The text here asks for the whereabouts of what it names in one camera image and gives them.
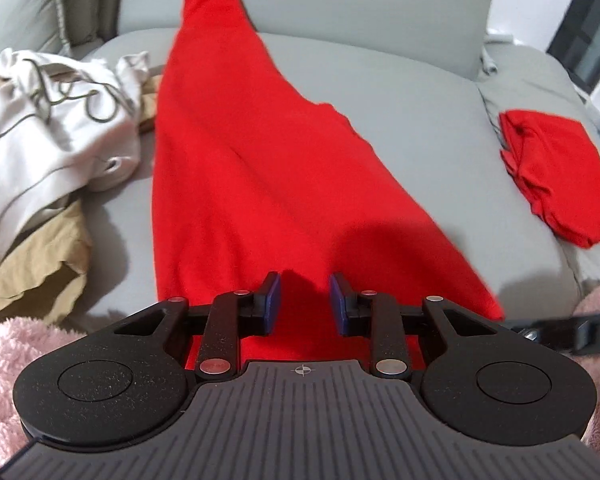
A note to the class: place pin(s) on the pink fluffy blanket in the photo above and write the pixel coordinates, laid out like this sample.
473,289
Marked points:
22,340

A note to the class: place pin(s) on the white printed hoodie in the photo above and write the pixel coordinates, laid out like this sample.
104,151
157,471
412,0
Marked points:
64,124

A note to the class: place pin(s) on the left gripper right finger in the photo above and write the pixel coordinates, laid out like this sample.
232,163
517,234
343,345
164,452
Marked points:
377,316

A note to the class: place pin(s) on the folded red shirt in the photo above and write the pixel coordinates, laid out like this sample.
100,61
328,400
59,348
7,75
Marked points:
556,167

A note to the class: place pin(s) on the tan crumpled garment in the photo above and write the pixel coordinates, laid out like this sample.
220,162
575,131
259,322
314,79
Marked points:
45,272

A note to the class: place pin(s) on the dark window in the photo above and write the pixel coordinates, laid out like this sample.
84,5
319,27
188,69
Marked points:
576,44

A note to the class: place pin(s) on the grey sofa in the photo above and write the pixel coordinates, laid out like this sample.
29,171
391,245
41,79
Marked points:
406,73

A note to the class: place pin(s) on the red long pants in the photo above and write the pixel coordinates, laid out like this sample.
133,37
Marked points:
250,177

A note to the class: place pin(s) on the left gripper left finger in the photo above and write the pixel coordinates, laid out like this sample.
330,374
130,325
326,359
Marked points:
232,316

